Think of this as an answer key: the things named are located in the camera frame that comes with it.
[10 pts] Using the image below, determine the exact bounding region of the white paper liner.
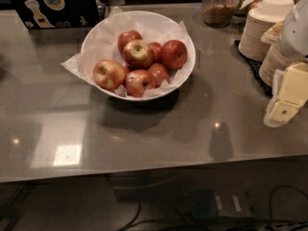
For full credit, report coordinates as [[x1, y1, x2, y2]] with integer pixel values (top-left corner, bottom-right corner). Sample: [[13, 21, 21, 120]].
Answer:
[[61, 6, 193, 99]]

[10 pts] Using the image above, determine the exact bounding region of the front paper plate stack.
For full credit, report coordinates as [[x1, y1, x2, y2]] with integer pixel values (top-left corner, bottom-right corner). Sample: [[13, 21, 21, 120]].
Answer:
[[259, 43, 292, 87]]

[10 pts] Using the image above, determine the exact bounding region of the black rubber mat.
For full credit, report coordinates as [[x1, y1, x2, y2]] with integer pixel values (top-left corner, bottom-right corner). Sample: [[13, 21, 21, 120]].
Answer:
[[240, 53, 272, 98]]

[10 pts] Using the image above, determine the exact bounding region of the yellowish red apple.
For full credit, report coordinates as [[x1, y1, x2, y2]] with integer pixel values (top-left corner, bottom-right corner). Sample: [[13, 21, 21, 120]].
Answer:
[[93, 60, 126, 90]]

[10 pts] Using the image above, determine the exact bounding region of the red apple centre top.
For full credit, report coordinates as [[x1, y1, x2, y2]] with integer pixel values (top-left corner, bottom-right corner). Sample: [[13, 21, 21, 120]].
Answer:
[[122, 39, 154, 69]]

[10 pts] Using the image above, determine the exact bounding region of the white paper bowl stack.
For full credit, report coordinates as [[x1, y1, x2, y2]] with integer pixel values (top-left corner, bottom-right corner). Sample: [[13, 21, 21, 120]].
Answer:
[[249, 0, 295, 23]]

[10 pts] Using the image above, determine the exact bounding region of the paper plate stack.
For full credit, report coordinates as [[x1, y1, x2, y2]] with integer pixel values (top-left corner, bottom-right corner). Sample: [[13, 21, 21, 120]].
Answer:
[[259, 43, 292, 87], [238, 8, 284, 62]]

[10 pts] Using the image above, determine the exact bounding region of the black laptop with stickers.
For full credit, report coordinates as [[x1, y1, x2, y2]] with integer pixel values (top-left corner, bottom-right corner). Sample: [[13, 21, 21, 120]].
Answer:
[[10, 0, 99, 30]]

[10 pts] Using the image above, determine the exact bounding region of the black power adapter box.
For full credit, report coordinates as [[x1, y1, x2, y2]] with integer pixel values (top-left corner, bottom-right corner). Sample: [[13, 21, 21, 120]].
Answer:
[[190, 189, 255, 219]]

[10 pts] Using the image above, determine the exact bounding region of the small red apple middle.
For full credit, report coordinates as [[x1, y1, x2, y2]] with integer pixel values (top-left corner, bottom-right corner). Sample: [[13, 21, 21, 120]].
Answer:
[[149, 42, 162, 63]]

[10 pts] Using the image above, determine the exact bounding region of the black cable on floor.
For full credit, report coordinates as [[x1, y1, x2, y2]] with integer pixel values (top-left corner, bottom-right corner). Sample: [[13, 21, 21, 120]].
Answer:
[[116, 185, 308, 231]]

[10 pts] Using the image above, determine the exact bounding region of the red apple front right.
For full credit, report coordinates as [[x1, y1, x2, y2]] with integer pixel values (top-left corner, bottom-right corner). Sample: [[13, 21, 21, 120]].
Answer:
[[148, 63, 169, 88]]

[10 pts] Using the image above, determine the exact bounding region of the red apple back left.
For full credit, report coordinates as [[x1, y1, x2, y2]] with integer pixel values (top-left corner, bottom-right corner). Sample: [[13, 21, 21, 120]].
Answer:
[[117, 30, 142, 53]]

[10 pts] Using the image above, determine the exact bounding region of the red apple front centre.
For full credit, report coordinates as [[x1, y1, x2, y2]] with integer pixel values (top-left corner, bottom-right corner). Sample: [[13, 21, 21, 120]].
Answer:
[[125, 69, 156, 97]]

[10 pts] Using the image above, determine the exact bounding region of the rear paper plate stack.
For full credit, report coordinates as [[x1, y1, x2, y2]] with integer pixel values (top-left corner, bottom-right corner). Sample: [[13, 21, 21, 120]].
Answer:
[[238, 8, 284, 62]]

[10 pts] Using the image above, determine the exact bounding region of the glass jar with nuts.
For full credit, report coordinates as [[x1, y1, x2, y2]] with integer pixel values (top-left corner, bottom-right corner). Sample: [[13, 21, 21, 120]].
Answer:
[[201, 0, 240, 27]]

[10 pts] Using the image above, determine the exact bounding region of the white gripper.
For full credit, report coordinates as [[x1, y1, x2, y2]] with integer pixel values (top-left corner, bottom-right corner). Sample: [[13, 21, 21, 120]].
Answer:
[[261, 0, 308, 128]]

